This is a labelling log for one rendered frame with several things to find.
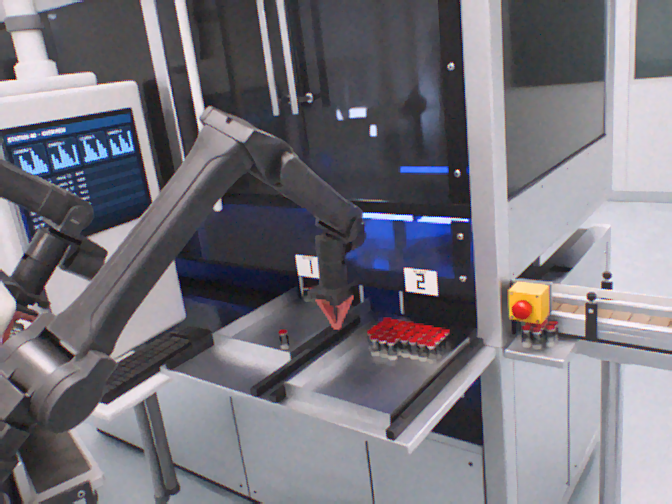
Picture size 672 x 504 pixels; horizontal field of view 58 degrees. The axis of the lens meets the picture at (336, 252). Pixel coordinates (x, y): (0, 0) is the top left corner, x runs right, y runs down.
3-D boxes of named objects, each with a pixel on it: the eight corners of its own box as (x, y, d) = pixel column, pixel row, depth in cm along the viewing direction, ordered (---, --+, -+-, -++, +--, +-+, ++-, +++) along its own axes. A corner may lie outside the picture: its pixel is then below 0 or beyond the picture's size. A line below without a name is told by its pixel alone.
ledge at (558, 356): (526, 331, 148) (526, 324, 147) (582, 341, 140) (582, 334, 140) (505, 357, 138) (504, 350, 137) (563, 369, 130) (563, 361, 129)
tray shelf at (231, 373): (286, 300, 186) (285, 295, 185) (509, 340, 145) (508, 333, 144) (160, 373, 150) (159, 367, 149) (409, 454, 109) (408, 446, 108)
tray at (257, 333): (298, 297, 182) (296, 286, 181) (370, 309, 167) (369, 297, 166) (214, 346, 157) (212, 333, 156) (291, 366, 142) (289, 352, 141)
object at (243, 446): (234, 345, 361) (207, 200, 334) (607, 440, 239) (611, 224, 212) (83, 437, 286) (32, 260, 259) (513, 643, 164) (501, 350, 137)
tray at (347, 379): (374, 331, 154) (373, 318, 153) (470, 350, 139) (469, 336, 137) (286, 397, 129) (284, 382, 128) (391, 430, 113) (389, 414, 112)
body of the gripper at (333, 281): (359, 286, 129) (357, 252, 126) (335, 304, 120) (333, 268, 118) (332, 282, 132) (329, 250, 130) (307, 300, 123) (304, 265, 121)
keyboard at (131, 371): (183, 329, 189) (182, 322, 188) (217, 335, 181) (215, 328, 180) (71, 394, 157) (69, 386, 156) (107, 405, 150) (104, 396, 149)
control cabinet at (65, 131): (150, 312, 207) (95, 72, 183) (191, 319, 197) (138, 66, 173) (9, 385, 167) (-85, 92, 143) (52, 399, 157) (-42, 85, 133)
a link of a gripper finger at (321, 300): (361, 322, 131) (358, 281, 128) (346, 336, 125) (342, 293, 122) (334, 317, 134) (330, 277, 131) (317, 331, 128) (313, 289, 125)
